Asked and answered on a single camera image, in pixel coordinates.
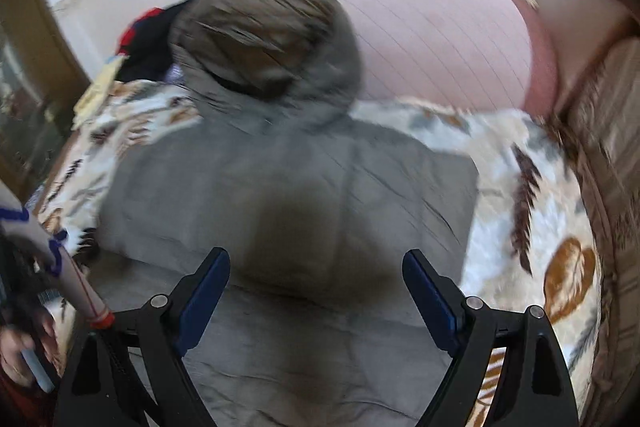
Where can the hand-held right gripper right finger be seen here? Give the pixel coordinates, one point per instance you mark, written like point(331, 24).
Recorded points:
point(430, 302)

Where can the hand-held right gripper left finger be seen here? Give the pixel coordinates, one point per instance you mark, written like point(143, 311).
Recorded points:
point(205, 292)

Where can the grey hooded quilted jacket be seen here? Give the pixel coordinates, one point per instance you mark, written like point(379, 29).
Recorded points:
point(280, 187)

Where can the black and red clothes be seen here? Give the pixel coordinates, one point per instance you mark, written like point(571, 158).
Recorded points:
point(150, 42)

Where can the person's left hand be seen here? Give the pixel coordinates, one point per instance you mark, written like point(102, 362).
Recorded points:
point(15, 352)

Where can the leaf print fleece blanket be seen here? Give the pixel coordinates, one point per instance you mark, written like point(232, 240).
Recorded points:
point(525, 227)

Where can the dark red clothing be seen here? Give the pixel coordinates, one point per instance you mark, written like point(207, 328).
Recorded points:
point(20, 404)

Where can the purple white cloth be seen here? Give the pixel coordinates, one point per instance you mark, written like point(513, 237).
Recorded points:
point(175, 73)

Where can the yellow cloth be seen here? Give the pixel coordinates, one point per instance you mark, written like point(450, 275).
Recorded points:
point(97, 92)

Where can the striped beige sofa cushion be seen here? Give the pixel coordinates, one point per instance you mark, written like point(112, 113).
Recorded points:
point(615, 157)

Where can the pink quilted mattress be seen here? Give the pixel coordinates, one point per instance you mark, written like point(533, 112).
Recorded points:
point(440, 42)

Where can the wooden cabinet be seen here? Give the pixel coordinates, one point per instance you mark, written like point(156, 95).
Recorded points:
point(30, 82)

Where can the pale pink pillow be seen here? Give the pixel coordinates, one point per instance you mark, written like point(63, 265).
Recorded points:
point(575, 22)

